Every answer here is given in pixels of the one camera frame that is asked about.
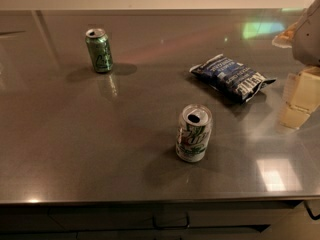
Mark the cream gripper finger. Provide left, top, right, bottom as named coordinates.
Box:
left=279, top=66, right=320, bottom=129

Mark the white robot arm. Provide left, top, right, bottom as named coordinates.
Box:
left=279, top=0, right=320, bottom=129

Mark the black drawer handle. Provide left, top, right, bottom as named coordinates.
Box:
left=152, top=212, right=190, bottom=230

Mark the blue chip bag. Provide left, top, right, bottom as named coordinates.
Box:
left=189, top=54, right=276, bottom=104

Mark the white green soda can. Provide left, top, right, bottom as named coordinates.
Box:
left=176, top=104, right=213, bottom=163

